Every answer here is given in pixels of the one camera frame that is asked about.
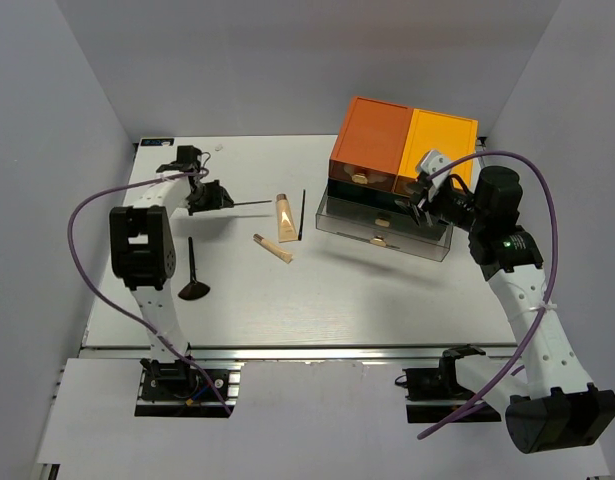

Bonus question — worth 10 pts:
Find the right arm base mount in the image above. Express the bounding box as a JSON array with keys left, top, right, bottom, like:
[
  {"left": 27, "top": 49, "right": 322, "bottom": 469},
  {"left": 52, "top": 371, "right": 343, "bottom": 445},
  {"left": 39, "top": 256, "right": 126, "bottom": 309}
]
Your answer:
[{"left": 394, "top": 344, "right": 518, "bottom": 424}]

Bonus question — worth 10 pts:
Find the yellow drawer box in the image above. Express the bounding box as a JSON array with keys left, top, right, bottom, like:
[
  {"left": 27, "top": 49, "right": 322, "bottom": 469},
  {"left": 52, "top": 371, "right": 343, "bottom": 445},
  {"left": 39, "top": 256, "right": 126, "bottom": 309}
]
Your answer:
[{"left": 394, "top": 109, "right": 478, "bottom": 196}]

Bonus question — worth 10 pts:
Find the small beige concealer tube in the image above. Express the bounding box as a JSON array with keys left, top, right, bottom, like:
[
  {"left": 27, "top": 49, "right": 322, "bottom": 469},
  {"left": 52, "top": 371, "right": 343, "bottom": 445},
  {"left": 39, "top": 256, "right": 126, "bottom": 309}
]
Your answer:
[{"left": 253, "top": 234, "right": 293, "bottom": 264}]

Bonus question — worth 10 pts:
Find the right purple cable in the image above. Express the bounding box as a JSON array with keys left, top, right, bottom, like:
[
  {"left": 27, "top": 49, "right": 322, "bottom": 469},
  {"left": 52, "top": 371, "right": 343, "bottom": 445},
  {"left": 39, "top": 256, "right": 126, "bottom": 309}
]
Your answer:
[{"left": 416, "top": 150, "right": 559, "bottom": 441}]

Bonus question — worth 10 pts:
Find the thin black makeup brush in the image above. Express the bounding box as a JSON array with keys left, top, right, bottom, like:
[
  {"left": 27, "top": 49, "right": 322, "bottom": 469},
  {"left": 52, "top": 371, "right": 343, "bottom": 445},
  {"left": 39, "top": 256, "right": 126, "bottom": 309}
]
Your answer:
[{"left": 233, "top": 200, "right": 272, "bottom": 207}]

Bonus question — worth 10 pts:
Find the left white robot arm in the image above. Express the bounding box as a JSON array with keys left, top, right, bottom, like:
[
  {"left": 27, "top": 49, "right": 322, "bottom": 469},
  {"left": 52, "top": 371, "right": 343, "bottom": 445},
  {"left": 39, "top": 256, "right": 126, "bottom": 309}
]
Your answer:
[{"left": 109, "top": 145, "right": 235, "bottom": 364}]

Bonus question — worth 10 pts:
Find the black fan makeup brush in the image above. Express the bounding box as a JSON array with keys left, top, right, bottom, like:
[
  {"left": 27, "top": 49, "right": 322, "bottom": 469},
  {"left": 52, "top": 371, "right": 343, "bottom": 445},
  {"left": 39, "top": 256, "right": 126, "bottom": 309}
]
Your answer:
[{"left": 178, "top": 237, "right": 210, "bottom": 301}]

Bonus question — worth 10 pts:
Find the blue table label sticker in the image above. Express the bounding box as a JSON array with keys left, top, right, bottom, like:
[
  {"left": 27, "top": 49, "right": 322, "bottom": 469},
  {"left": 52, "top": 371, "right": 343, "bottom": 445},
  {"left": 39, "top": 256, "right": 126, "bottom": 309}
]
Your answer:
[{"left": 139, "top": 138, "right": 175, "bottom": 147}]

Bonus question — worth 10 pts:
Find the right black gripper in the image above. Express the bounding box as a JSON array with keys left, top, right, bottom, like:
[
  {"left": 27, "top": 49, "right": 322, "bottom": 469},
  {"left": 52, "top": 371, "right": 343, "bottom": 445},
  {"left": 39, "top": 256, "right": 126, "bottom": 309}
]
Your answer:
[{"left": 395, "top": 179, "right": 486, "bottom": 234}]

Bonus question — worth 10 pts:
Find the black mascara wand brush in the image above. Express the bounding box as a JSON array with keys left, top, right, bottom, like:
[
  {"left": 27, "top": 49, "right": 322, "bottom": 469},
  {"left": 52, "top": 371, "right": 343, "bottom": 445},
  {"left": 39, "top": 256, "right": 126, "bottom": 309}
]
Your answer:
[{"left": 297, "top": 189, "right": 306, "bottom": 241}]

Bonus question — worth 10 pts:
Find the orange drawer box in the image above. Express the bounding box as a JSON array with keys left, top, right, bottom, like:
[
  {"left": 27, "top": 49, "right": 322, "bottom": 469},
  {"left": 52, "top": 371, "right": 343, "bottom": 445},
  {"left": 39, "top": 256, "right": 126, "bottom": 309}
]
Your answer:
[{"left": 329, "top": 96, "right": 413, "bottom": 177}]

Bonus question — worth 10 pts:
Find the large beige cosmetic tube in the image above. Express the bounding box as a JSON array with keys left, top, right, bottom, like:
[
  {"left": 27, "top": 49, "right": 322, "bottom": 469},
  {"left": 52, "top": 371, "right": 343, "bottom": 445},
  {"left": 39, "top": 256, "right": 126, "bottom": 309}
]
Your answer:
[{"left": 276, "top": 193, "right": 298, "bottom": 243}]

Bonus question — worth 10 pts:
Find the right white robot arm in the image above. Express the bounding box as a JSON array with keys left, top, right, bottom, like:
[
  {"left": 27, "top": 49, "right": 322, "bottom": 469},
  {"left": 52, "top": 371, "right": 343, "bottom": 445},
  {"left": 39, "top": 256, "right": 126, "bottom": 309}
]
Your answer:
[{"left": 410, "top": 166, "right": 615, "bottom": 454}]

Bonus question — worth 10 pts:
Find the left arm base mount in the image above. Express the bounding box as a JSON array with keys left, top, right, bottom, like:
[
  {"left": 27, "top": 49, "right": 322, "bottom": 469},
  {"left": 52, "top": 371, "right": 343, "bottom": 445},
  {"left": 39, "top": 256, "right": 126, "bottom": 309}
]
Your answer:
[{"left": 134, "top": 359, "right": 233, "bottom": 419}]

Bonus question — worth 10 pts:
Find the clear orange drawer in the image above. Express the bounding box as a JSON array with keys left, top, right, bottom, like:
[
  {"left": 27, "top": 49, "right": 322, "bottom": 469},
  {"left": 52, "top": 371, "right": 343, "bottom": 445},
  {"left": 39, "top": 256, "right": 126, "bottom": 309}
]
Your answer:
[{"left": 329, "top": 161, "right": 396, "bottom": 192}]

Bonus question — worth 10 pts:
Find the clear yellow drawer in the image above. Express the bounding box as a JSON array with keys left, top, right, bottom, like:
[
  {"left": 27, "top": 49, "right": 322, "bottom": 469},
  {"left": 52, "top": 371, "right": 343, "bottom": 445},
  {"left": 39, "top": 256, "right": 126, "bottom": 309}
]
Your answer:
[{"left": 393, "top": 173, "right": 428, "bottom": 197}]

